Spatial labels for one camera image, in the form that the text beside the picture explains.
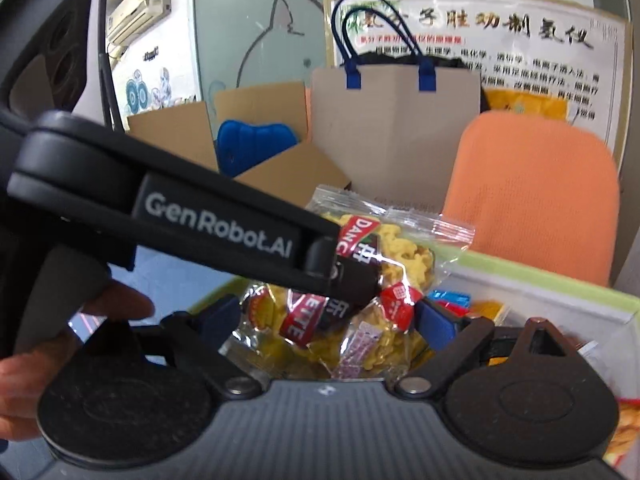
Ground person's left hand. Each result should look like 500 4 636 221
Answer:
0 280 157 442

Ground white red snack packet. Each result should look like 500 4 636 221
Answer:
602 395 640 473

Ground blue plastic item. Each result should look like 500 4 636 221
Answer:
216 119 301 178

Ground light green cardboard box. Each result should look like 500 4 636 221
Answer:
190 247 640 480

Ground frosted glass partition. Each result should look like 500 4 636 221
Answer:
192 0 336 106

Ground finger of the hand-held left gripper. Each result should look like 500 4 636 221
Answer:
299 236 382 313

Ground white text wall poster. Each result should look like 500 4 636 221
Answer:
322 0 628 166

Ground orange chair back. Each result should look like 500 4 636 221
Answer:
442 111 621 288

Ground open brown cardboard box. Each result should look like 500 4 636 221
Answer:
126 81 353 208

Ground blue snack packet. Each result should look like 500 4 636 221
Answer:
430 289 473 317

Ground clear yellow crisps packet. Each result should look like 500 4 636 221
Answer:
220 185 476 382

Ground brown paper bag blue handles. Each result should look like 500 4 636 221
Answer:
310 0 483 213

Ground black cable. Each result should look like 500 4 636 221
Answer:
97 0 124 131

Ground white air conditioner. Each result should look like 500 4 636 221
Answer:
106 0 173 46

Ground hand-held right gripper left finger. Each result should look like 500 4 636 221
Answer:
130 295 266 402

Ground blue cartoon wall stickers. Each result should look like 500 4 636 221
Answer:
122 67 176 113

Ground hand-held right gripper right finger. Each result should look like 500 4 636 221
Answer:
391 296 585 402

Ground yellow snack packet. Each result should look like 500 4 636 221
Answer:
470 300 508 328

